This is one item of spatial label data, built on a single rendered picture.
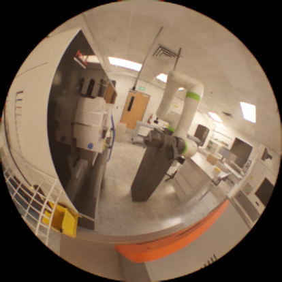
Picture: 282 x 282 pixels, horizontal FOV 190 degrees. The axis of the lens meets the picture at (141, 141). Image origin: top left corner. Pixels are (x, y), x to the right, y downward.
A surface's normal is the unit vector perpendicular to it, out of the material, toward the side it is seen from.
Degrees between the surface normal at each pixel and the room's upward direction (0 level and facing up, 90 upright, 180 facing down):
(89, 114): 90
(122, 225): 0
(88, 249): 0
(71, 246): 0
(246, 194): 90
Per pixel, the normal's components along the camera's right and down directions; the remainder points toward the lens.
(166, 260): 0.31, -0.89
